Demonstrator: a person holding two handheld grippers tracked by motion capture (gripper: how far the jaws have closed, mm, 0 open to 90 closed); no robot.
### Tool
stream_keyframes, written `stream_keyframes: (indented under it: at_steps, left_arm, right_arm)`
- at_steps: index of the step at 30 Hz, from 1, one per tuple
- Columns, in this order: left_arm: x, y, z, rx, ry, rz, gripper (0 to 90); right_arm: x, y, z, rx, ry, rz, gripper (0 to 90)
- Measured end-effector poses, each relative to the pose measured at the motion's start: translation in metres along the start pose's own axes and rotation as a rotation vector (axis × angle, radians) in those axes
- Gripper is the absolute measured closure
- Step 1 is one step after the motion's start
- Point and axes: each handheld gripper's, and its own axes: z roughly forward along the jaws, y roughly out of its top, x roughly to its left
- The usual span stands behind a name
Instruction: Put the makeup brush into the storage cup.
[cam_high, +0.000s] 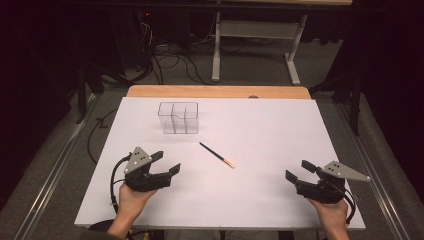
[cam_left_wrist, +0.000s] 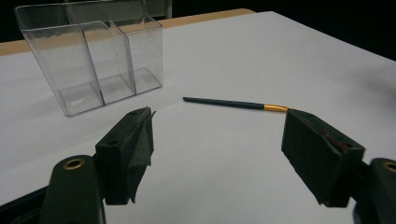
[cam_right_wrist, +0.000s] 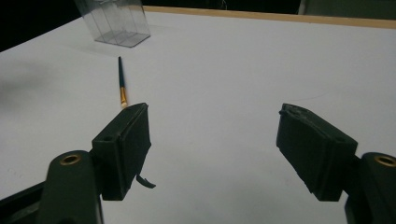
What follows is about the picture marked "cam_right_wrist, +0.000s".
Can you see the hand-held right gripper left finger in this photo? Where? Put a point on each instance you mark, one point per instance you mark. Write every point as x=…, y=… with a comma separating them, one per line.
x=124, y=149

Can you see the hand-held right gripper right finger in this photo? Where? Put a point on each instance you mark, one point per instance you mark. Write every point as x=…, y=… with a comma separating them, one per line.
x=311, y=149

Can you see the clear plastic organizer box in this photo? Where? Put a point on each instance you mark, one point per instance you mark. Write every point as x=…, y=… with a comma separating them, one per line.
x=120, y=23

